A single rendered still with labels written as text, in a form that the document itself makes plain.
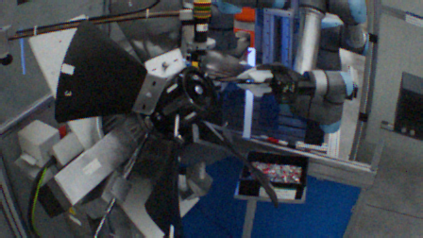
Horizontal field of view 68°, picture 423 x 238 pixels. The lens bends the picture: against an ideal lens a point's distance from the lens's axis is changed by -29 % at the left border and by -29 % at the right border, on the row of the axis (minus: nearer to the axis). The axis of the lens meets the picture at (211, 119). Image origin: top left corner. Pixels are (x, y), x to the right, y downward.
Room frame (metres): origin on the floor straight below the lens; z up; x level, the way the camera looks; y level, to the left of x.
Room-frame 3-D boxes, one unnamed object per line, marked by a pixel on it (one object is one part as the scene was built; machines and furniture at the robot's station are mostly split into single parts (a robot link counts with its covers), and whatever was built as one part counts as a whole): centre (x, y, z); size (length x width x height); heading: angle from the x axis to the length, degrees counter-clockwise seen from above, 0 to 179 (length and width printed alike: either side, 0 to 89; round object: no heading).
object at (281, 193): (1.09, -0.21, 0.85); 0.22 x 0.17 x 0.07; 78
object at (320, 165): (1.27, -0.22, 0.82); 0.90 x 0.04 x 0.08; 64
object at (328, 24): (1.63, -0.51, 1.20); 0.13 x 0.12 x 0.14; 63
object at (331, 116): (1.09, -0.35, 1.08); 0.11 x 0.08 x 0.11; 63
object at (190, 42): (0.99, 0.04, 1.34); 0.09 x 0.07 x 0.10; 99
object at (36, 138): (1.07, 0.64, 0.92); 0.17 x 0.16 x 0.11; 64
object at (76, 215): (0.93, 0.43, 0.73); 0.15 x 0.09 x 0.22; 64
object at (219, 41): (1.77, -0.03, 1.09); 0.15 x 0.15 x 0.10
